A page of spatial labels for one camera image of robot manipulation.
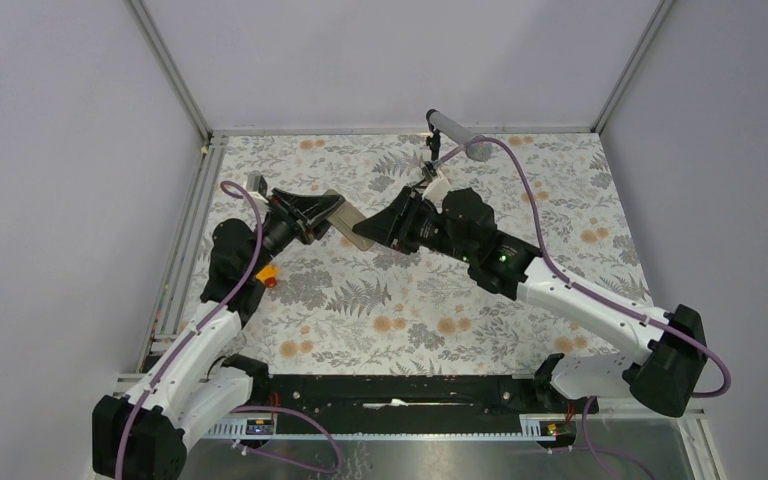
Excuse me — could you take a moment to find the orange toy brick car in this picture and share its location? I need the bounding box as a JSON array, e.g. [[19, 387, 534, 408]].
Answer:
[[255, 264, 279, 289]]

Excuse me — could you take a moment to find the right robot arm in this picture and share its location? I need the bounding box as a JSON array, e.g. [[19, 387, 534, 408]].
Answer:
[[352, 187, 710, 418]]

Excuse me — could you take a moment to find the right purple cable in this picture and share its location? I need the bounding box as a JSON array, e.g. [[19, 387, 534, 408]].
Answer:
[[423, 135, 733, 399]]

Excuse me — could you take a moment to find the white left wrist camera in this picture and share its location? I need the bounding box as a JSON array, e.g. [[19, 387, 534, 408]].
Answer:
[[245, 172, 269, 216]]

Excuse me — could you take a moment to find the floral table mat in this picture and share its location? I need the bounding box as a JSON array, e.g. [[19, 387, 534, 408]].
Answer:
[[219, 134, 651, 375]]

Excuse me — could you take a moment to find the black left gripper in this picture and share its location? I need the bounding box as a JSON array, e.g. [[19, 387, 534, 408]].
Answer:
[[246, 188, 348, 277]]

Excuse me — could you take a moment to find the white remote control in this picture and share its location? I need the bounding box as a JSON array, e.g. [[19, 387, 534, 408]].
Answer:
[[326, 199, 375, 251]]

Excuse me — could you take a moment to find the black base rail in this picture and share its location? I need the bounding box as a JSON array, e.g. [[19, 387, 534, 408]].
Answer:
[[248, 374, 587, 436]]

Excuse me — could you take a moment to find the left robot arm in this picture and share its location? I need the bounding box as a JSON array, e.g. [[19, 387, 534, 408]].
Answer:
[[91, 181, 345, 479]]

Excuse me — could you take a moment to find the grey microphone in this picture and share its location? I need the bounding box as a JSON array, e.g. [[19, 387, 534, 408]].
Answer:
[[426, 109, 492, 162]]

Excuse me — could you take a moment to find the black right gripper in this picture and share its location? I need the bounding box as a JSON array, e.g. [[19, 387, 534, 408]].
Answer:
[[353, 186, 474, 264]]

